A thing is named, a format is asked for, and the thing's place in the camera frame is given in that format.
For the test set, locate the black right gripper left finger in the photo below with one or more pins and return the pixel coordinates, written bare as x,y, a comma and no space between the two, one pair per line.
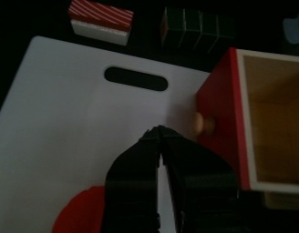
134,185

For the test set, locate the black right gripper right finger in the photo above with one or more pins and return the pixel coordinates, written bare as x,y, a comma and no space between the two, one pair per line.
201,182

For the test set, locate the red flat dough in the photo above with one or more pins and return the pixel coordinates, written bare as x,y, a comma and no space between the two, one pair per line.
80,212

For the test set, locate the red wooden drawer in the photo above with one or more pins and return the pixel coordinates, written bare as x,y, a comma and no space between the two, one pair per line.
253,121

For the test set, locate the white plastic cutting board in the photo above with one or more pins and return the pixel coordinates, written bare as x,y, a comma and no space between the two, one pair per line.
67,127

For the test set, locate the dark green striped toy block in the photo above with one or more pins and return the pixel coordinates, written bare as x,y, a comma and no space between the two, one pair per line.
197,28

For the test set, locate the red white striped toy block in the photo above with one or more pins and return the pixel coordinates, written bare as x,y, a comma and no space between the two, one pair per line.
101,22

